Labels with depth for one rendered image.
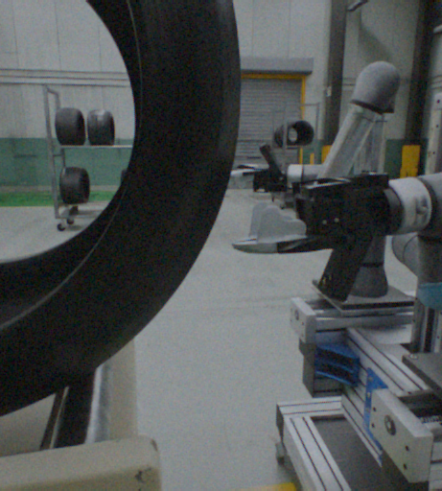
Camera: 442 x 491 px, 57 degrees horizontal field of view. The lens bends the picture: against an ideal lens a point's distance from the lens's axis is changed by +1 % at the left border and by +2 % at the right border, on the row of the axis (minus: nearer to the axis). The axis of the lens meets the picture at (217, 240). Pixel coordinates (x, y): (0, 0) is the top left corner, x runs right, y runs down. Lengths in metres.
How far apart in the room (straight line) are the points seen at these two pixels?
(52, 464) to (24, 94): 11.84
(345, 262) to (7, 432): 0.46
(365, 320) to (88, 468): 1.07
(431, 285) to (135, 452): 0.48
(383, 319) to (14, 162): 11.29
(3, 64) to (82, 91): 1.95
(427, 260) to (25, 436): 0.56
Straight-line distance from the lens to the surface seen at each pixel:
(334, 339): 1.25
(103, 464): 0.28
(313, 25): 12.70
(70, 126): 5.87
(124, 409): 0.47
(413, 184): 0.59
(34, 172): 11.90
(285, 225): 0.50
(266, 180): 1.36
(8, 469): 0.30
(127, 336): 0.36
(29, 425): 0.59
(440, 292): 0.65
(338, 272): 0.56
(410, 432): 0.81
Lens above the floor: 1.13
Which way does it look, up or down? 13 degrees down
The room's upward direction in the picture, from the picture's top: straight up
